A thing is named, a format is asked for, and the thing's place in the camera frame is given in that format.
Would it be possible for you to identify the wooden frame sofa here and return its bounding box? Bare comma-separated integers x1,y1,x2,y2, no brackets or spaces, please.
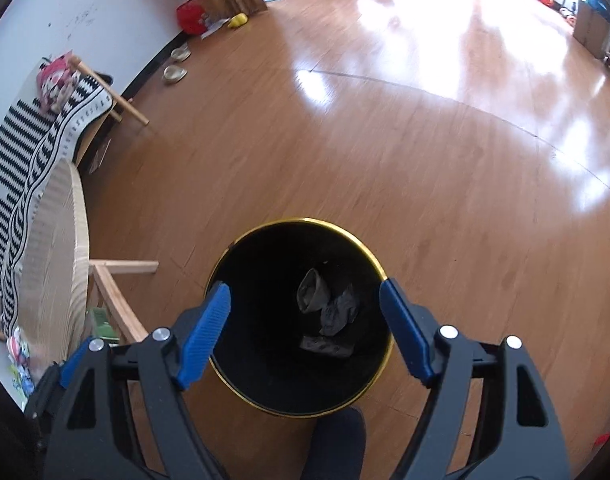
0,55,150,341

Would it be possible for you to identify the pink printed cushion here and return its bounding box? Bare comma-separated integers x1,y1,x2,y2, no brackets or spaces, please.
37,52,80,113

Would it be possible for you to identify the black bin with gold rim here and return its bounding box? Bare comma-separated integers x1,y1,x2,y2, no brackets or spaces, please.
204,217,394,418

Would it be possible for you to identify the green box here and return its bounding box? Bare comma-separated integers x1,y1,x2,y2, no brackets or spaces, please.
87,307,118,346

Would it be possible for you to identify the red bag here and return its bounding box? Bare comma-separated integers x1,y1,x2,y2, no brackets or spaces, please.
177,0,209,36

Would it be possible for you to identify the crumpled grey wrapper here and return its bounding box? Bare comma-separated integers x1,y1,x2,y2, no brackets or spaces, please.
297,268,330,313

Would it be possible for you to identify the cardboard box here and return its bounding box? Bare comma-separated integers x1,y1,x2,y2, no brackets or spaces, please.
572,0,610,58

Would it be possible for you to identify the person's dark trouser leg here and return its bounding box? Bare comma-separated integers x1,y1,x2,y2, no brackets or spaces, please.
302,407,368,480

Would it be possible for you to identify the round wooden table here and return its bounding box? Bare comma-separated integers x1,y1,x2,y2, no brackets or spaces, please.
17,158,160,366

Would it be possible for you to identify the flat dark wrapper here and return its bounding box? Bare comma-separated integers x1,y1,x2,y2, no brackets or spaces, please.
300,336,356,358

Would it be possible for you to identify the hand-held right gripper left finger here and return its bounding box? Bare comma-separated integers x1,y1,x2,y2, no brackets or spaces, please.
42,282,232,480

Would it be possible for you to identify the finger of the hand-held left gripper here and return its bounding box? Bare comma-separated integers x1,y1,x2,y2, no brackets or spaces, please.
24,337,93,423

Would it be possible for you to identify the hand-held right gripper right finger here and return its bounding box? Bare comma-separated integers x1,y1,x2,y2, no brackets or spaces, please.
379,277,573,480

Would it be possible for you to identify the crumpled dark wrapper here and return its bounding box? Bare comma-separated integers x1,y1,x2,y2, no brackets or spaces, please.
320,285,358,336

